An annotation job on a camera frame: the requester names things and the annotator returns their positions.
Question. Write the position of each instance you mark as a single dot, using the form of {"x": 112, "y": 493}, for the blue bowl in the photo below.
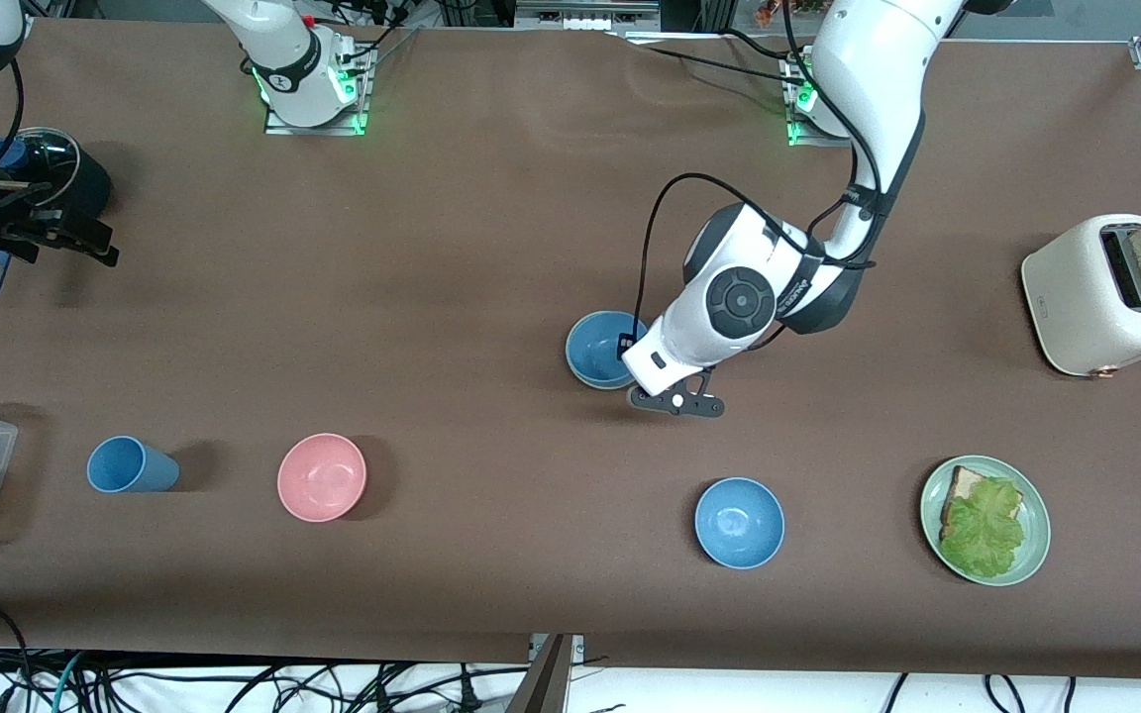
{"x": 739, "y": 522}
{"x": 595, "y": 347}

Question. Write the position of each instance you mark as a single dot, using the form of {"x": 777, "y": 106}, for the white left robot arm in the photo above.
{"x": 873, "y": 69}

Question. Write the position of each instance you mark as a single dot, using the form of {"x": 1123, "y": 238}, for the pink bowl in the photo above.
{"x": 321, "y": 476}

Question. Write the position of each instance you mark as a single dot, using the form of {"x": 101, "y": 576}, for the black pot with glass lid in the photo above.
{"x": 75, "y": 178}

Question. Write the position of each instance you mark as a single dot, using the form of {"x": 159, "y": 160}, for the blue cup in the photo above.
{"x": 125, "y": 465}

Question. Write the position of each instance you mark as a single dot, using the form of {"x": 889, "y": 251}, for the bread slice with white crumb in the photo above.
{"x": 967, "y": 482}

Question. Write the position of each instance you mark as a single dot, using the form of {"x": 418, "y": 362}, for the white power strip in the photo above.
{"x": 585, "y": 15}

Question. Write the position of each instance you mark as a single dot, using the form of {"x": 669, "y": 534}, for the green lettuce leaf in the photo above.
{"x": 986, "y": 530}

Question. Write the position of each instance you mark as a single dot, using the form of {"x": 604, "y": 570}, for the green plate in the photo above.
{"x": 1034, "y": 540}

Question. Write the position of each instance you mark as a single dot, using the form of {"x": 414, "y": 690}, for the cream white toaster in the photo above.
{"x": 1076, "y": 297}

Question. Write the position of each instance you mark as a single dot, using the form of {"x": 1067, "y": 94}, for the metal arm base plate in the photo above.
{"x": 798, "y": 134}
{"x": 318, "y": 127}

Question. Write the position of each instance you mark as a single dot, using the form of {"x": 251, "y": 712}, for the metal table frame post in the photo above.
{"x": 546, "y": 678}

